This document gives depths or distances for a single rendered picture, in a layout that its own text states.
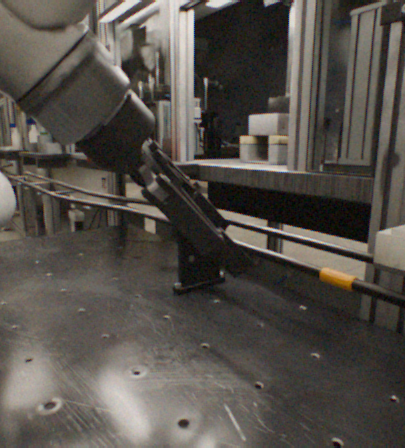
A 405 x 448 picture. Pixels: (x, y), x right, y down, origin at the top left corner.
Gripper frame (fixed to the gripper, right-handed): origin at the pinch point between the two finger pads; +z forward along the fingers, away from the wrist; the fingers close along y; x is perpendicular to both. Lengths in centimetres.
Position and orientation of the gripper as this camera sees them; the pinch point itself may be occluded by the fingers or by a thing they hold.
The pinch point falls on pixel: (220, 237)
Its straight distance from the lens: 46.2
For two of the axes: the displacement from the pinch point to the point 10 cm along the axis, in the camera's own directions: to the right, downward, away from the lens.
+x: -7.7, 6.2, 1.6
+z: 5.9, 5.8, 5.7
